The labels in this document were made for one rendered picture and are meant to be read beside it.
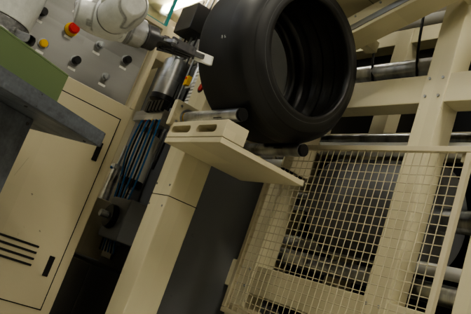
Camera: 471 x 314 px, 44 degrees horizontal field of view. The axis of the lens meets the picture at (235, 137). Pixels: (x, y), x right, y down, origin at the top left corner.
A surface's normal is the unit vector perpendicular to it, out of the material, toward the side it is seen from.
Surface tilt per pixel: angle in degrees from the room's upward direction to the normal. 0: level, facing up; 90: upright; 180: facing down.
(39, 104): 90
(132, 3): 101
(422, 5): 162
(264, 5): 82
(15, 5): 96
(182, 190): 90
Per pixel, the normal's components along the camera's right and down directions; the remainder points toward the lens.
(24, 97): 0.86, 0.19
